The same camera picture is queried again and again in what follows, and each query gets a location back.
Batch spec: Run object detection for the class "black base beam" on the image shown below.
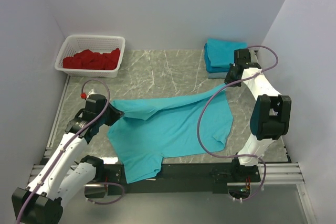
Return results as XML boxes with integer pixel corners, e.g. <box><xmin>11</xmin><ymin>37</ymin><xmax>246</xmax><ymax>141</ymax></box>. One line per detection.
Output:
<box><xmin>73</xmin><ymin>162</ymin><xmax>263</xmax><ymax>200</ymax></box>

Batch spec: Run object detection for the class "folded blue middle shirt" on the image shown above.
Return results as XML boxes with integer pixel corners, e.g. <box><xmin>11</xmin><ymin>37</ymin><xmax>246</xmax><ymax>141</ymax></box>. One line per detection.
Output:
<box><xmin>204</xmin><ymin>43</ymin><xmax>230</xmax><ymax>73</ymax></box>

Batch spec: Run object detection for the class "white plastic laundry basket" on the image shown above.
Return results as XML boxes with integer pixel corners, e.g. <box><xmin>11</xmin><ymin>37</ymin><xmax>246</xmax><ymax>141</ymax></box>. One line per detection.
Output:
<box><xmin>54</xmin><ymin>35</ymin><xmax>125</xmax><ymax>78</ymax></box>

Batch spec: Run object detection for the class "aluminium rail frame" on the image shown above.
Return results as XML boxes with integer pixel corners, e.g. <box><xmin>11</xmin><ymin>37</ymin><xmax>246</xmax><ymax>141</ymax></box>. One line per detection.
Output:
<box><xmin>27</xmin><ymin>90</ymin><xmax>303</xmax><ymax>195</ymax></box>

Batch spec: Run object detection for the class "folded turquoise top shirt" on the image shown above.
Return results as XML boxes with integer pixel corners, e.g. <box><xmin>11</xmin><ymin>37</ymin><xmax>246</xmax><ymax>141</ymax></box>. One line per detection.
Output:
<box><xmin>207</xmin><ymin>39</ymin><xmax>247</xmax><ymax>67</ymax></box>

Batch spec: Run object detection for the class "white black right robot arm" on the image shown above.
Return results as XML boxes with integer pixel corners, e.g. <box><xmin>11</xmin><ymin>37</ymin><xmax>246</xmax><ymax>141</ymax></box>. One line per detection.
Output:
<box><xmin>225</xmin><ymin>48</ymin><xmax>291</xmax><ymax>182</ymax></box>

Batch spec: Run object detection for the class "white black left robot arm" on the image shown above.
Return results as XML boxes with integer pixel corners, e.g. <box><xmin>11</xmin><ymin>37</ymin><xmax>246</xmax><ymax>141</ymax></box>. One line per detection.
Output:
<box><xmin>12</xmin><ymin>94</ymin><xmax>124</xmax><ymax>223</ymax></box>

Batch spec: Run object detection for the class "turquoise t shirt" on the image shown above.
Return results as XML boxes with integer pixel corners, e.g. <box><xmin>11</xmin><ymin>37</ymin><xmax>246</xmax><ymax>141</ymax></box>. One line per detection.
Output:
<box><xmin>108</xmin><ymin>86</ymin><xmax>233</xmax><ymax>184</ymax></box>

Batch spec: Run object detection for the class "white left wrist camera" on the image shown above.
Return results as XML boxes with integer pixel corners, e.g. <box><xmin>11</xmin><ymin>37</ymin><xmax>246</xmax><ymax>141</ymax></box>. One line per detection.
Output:
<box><xmin>80</xmin><ymin>89</ymin><xmax>97</xmax><ymax>100</ymax></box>

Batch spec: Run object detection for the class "red t shirt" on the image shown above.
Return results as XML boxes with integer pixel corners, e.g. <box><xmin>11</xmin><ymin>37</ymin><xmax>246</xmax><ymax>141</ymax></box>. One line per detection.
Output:
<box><xmin>62</xmin><ymin>48</ymin><xmax>120</xmax><ymax>70</ymax></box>

